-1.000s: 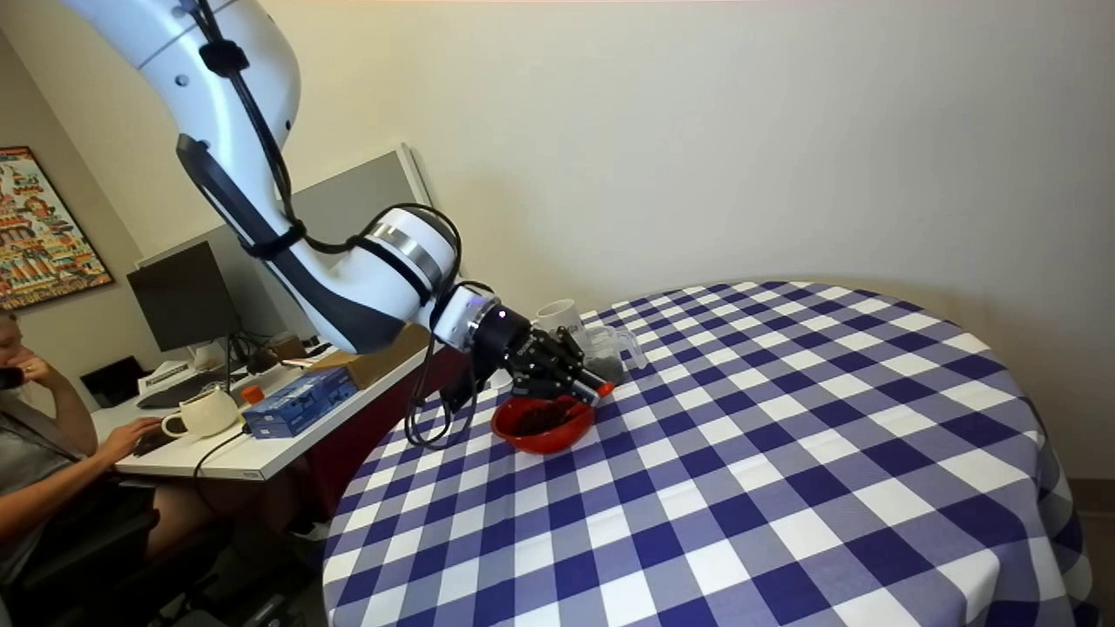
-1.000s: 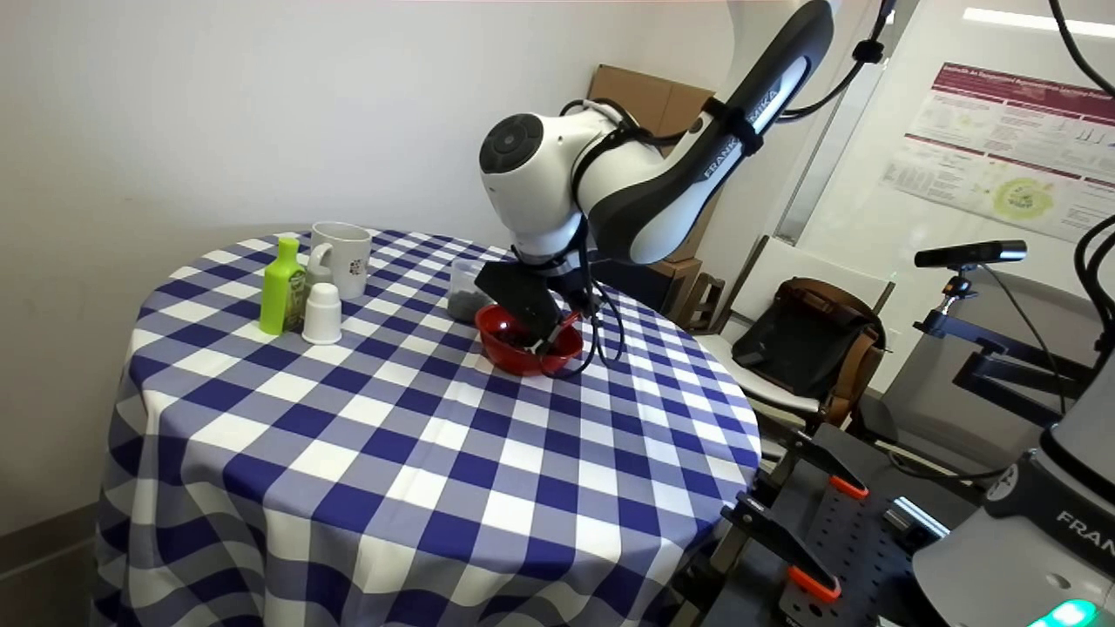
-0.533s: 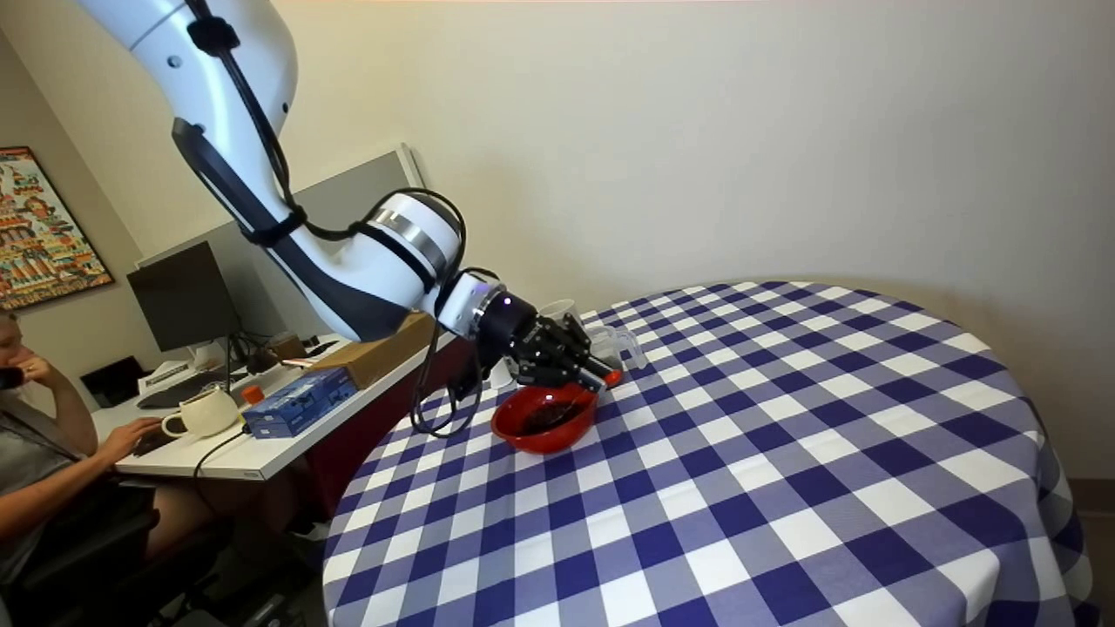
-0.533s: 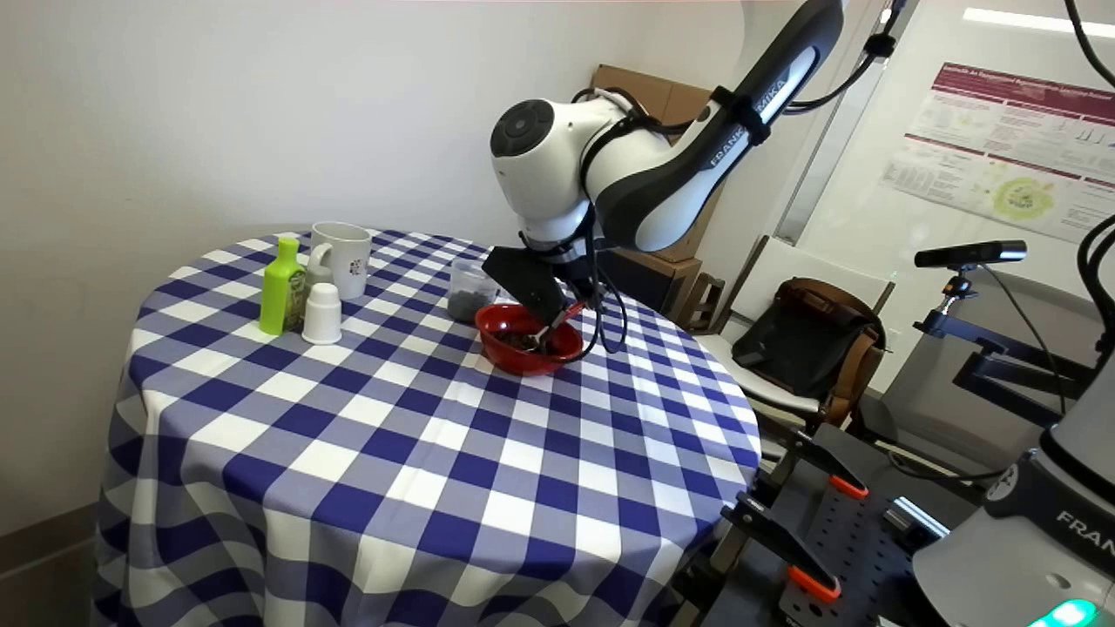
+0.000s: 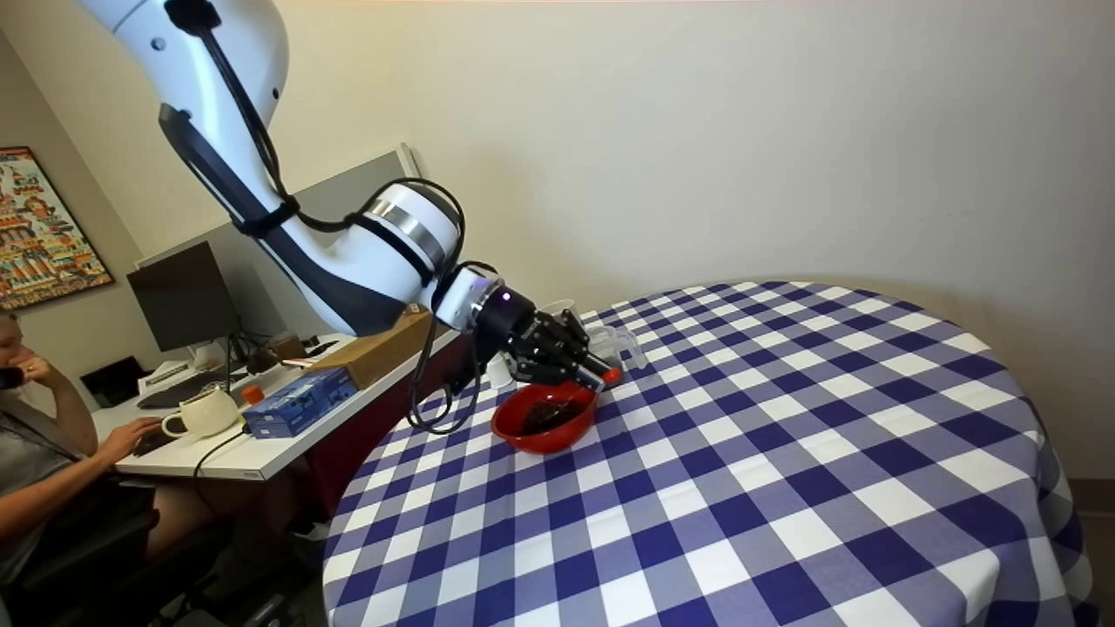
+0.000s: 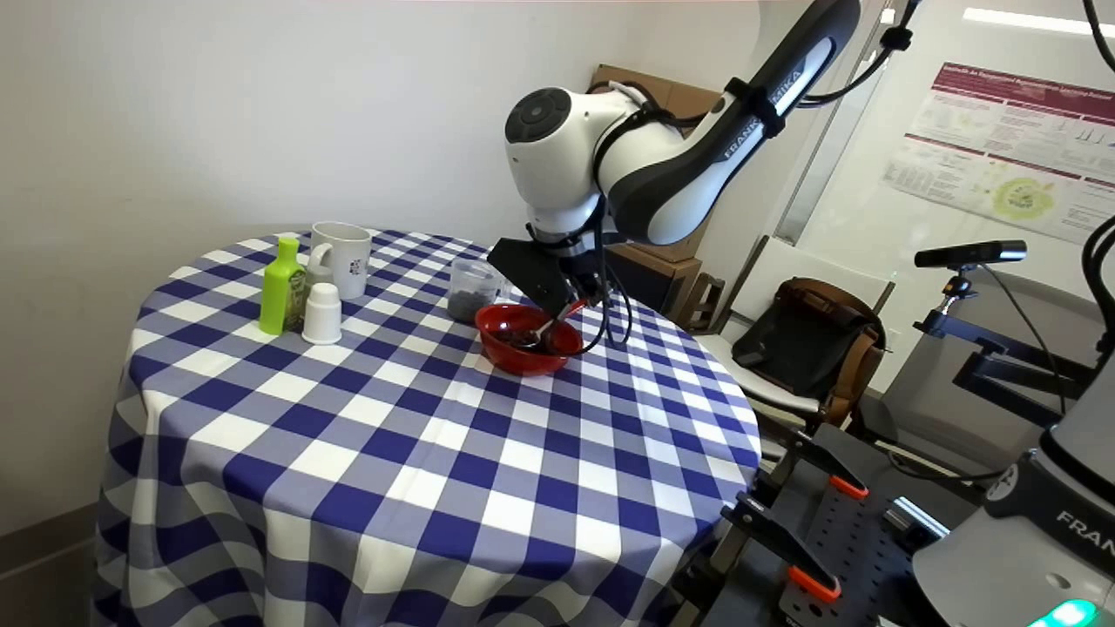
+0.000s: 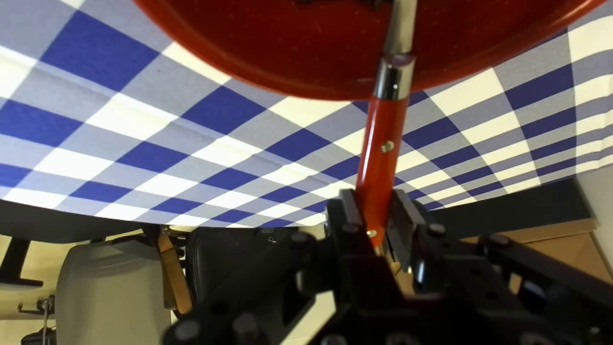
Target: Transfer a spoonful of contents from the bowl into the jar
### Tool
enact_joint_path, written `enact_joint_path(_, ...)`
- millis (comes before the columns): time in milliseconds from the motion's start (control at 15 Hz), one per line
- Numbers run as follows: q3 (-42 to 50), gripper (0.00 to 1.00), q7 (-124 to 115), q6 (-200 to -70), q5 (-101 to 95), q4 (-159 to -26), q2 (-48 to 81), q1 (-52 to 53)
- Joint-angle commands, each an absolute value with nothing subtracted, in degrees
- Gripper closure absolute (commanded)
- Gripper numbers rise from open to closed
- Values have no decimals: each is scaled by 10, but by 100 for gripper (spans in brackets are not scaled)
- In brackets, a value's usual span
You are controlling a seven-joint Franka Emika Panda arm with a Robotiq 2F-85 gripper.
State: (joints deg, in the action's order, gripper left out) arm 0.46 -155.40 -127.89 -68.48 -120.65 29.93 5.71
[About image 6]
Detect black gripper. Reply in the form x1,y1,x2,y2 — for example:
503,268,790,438
485,232,606,326

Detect red handled metal spoon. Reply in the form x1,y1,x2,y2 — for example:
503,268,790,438
518,298,587,356

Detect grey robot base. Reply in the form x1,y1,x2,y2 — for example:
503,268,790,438
909,346,1115,627

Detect red bowl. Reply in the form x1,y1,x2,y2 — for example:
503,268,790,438
473,298,590,379

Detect clear plastic measuring jar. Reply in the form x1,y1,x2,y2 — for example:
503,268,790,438
442,258,517,326

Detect dark coffee beans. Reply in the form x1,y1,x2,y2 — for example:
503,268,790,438
498,320,570,353

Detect brown cardboard box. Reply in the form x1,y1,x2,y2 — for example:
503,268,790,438
587,62,730,326

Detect white cushioned wooden chair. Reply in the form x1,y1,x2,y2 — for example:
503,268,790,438
694,232,898,434

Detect white mug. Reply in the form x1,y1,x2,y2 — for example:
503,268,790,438
308,220,380,302

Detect black and brown bag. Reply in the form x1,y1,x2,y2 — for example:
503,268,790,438
730,275,890,408

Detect small white plastic cup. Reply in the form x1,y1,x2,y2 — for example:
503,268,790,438
300,278,349,347

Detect blue white checked tablecloth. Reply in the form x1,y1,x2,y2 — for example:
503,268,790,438
90,224,766,627

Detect green plastic bottle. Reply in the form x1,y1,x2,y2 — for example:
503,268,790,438
255,230,309,336

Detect black clamp with orange handle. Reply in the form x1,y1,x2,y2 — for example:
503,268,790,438
737,494,846,609
784,428,874,506

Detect black camera bar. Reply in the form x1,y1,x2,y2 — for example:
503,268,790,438
915,235,1032,271

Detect black camera tripod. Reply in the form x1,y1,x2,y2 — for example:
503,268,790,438
917,266,1103,428

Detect wall poster with maroon header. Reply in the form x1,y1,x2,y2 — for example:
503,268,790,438
881,62,1115,246

